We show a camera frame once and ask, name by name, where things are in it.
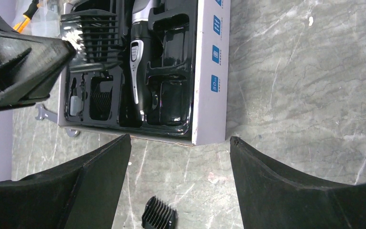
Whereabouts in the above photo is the silver combination wrench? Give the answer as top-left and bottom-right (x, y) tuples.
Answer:
(35, 104), (80, 137)

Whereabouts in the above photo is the black cleaning brush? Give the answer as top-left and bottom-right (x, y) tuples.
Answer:
(78, 73), (86, 122)

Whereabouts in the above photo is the clear plastic organizer box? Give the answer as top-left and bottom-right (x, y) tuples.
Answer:
(10, 0), (65, 38)

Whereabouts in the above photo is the small white oil bottle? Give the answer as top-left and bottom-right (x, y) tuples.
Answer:
(69, 88), (81, 116)

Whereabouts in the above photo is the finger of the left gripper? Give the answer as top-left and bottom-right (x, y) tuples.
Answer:
(0, 16), (76, 111)

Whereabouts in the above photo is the black comb guard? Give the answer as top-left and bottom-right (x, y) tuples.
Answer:
(60, 9), (125, 73)
(142, 196), (177, 229)
(90, 77), (112, 121)

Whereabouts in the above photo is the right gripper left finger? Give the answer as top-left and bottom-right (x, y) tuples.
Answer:
(0, 135), (132, 229)

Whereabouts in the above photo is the white hair clipper box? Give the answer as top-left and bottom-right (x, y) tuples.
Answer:
(58, 0), (231, 146)

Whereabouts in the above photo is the black silver hair clipper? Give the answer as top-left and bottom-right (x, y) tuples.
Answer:
(129, 0), (160, 122)

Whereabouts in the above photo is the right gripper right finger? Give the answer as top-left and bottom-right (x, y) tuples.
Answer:
(230, 136), (366, 229)

